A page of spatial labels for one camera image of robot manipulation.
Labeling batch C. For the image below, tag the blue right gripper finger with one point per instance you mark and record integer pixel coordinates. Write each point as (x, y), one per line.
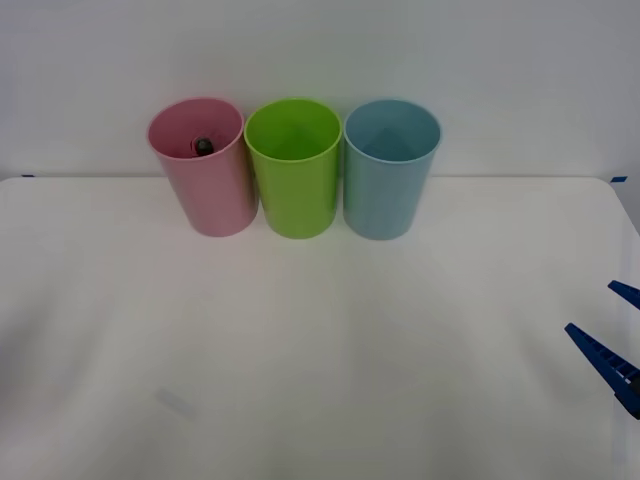
(627, 293)
(602, 360)

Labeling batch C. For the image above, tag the dark drink bottle black cap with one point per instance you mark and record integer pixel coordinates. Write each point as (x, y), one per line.
(202, 146)

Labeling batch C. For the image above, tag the pale blue plastic bin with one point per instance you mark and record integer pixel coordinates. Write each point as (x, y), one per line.
(385, 195)

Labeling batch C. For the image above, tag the green plastic bin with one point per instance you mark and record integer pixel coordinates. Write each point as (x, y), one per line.
(297, 195)

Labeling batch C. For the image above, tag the pink plastic bin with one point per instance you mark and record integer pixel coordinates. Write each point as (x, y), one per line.
(210, 190)

